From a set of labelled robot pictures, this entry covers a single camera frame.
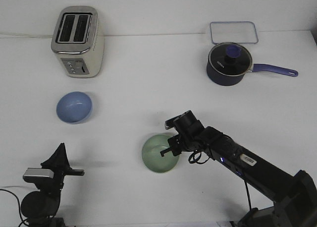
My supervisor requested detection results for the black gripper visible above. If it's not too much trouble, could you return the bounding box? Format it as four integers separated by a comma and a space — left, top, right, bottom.
41, 143, 85, 187
160, 111, 204, 157

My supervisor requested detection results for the green bowl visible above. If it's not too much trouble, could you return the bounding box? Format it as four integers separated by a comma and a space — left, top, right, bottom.
141, 134, 179, 173

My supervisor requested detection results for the blue bowl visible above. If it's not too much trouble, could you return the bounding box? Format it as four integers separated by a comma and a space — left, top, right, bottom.
56, 91, 93, 124

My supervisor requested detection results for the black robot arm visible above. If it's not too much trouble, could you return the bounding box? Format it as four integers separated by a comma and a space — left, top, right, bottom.
161, 111, 317, 227
20, 143, 85, 227

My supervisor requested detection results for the dark blue saucepan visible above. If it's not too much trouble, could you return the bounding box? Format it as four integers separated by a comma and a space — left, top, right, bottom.
206, 63, 298, 86

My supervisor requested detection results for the glass pot lid blue knob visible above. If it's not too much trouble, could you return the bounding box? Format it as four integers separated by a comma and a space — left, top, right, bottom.
209, 42, 253, 75

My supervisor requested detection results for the cream and steel toaster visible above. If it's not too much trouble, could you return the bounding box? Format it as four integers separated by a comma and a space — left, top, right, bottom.
51, 6, 105, 78

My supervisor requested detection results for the clear rectangular container lid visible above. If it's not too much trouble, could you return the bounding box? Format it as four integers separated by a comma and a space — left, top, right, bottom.
210, 21, 259, 45

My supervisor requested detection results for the white toaster power cord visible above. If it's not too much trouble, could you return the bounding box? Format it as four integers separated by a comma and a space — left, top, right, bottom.
0, 32, 54, 39

